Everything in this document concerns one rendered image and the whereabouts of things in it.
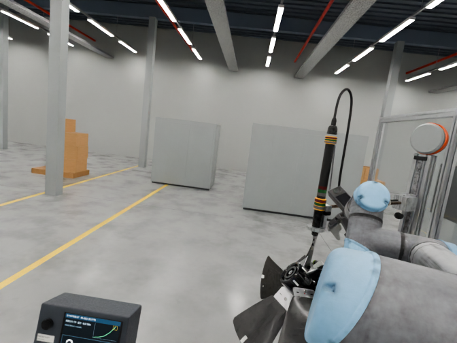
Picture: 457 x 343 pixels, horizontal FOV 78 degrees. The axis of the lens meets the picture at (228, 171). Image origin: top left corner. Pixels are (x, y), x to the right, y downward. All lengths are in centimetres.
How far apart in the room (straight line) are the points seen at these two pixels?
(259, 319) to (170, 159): 739
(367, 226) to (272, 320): 75
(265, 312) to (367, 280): 106
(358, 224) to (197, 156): 768
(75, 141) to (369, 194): 846
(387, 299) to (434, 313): 4
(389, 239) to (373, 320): 42
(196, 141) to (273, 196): 288
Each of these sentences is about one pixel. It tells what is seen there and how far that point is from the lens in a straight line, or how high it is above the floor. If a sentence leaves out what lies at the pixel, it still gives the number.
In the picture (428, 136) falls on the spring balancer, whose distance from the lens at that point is 172.
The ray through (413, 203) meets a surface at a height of 156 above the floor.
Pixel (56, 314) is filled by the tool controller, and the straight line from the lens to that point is 102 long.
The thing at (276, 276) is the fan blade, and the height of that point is 112.
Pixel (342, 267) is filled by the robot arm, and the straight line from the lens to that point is 34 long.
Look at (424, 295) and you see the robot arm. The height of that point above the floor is 167.
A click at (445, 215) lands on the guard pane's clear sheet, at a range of 180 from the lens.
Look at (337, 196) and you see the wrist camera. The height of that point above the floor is 164.
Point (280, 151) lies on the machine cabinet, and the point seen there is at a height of 148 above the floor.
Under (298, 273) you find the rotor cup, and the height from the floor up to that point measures 124.
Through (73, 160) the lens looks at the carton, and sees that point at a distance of 895.
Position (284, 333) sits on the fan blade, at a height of 114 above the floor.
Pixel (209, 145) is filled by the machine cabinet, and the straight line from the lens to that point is 821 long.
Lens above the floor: 180
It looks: 8 degrees down
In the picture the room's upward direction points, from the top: 7 degrees clockwise
